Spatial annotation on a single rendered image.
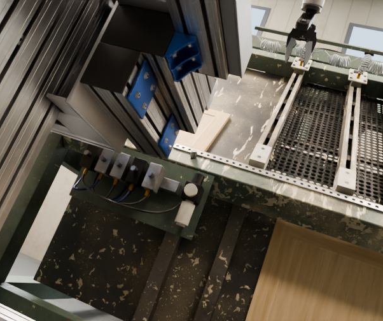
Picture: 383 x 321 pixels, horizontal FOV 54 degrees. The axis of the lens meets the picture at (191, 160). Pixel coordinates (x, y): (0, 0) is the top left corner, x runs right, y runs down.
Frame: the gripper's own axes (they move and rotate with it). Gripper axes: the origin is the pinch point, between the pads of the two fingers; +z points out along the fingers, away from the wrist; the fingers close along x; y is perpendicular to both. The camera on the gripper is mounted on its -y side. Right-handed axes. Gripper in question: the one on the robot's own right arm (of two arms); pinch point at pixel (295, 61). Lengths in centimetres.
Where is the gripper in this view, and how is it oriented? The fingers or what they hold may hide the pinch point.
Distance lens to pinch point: 149.8
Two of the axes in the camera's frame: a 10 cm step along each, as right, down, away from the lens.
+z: -2.3, 9.5, 2.1
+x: -9.2, -2.8, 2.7
